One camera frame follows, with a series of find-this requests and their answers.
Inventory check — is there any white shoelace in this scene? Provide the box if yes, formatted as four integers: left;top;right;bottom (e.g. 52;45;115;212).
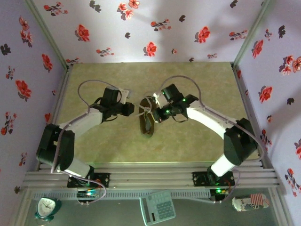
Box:
134;94;158;132

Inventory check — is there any olive green canvas shoe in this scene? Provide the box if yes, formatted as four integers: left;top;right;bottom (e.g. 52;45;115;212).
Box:
138;97;156;139

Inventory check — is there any pale green calculator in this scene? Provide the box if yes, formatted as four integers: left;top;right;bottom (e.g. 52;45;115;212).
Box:
139;190;176;226

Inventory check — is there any circuit board with lights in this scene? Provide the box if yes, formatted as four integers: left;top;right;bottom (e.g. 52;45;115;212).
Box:
77;189;98;200
210;187;230;196

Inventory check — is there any printed drink can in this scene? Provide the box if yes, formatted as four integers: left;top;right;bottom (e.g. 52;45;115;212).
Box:
231;193;270;212

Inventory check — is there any green alarm clock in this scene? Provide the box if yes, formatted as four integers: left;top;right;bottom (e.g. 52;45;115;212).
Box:
34;197;62;223

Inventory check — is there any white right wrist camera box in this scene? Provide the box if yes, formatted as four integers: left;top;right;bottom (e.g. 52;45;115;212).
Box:
152;92;170;109

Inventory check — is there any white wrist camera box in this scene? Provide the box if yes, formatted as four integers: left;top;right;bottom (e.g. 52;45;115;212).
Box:
118;88;132;105
152;92;170;109

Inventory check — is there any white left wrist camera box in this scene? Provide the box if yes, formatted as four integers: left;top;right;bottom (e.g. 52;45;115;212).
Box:
118;88;132;105

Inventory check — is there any aluminium side rail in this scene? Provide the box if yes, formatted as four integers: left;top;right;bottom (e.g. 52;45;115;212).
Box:
231;65;269;169
36;65;72;170

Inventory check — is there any aluminium rail frame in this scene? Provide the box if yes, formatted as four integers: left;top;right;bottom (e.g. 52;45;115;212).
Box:
22;161;282;189

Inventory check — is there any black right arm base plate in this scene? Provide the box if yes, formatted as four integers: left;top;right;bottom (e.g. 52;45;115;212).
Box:
192;171;236;187

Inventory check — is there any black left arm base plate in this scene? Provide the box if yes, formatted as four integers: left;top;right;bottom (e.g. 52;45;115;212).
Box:
67;172;111;188

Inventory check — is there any grey slotted cable duct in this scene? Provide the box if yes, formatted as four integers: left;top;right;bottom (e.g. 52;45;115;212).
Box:
32;190;211;200

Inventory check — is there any aluminium corner post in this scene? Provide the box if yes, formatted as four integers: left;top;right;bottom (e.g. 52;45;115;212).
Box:
231;0;276;69
24;0;71;69

